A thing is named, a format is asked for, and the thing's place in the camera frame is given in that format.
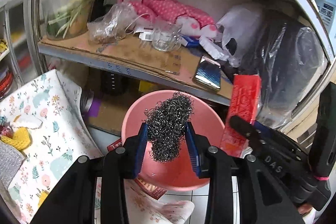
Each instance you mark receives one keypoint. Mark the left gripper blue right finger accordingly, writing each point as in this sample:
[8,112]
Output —
[192,148]

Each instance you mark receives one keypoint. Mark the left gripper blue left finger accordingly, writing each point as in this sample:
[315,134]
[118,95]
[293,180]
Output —
[139,153]

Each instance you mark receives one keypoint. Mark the steel wool scourer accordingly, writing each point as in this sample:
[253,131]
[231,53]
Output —
[166,126]

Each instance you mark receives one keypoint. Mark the red toothpaste box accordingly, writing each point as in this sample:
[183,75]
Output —
[244,101]

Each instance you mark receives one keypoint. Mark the silver mesh scrub cloth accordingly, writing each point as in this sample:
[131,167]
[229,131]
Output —
[10,162]

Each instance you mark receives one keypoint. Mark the colourful wrapper ball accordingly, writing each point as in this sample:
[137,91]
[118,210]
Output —
[5,129]

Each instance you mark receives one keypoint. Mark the pink plastic trash bucket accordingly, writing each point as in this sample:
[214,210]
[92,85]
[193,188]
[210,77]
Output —
[166,162]

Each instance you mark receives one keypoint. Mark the white kitchen cabinet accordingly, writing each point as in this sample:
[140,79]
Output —
[19,57]

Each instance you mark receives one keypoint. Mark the metal shelf rack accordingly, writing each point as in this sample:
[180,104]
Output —
[197,46]

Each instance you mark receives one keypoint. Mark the smartphone with blue case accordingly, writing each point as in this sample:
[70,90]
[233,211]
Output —
[208,73]

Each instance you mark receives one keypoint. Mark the cardboard shelf liner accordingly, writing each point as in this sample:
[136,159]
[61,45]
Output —
[134,58]

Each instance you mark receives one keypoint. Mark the floral bear tablecloth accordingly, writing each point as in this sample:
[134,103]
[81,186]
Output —
[49,108]

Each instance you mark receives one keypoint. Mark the glass mug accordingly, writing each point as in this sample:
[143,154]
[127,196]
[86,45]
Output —
[166,36]

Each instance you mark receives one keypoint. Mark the small yellow foam net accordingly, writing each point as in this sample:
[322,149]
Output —
[20,139]

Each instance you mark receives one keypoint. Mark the white plastic bag on shelf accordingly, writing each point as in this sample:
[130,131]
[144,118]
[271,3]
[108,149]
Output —
[240,27]

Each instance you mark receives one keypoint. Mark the large black plastic-wrapped appliance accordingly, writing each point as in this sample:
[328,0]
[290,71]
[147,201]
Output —
[287,56]

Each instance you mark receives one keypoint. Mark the clear bag on shelf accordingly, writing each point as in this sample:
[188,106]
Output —
[111,27]

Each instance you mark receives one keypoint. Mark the pink polka dot cloth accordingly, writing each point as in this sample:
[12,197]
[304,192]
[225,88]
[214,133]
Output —
[193,21]

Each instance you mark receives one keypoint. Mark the bag of vegetables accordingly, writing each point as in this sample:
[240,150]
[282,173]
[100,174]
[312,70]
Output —
[65,19]

